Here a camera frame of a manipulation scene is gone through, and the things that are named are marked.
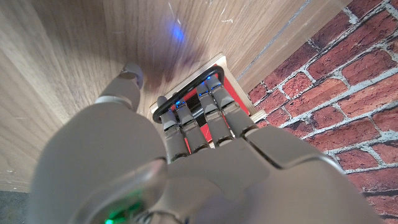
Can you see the wooden box with slot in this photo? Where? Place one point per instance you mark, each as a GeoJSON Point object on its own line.
{"type": "Point", "coordinates": [230, 70]}

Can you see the brick wall print backdrop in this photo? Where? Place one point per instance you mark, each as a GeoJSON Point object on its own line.
{"type": "Point", "coordinates": [335, 93]}

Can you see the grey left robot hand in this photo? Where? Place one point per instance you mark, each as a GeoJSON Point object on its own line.
{"type": "Point", "coordinates": [124, 161]}

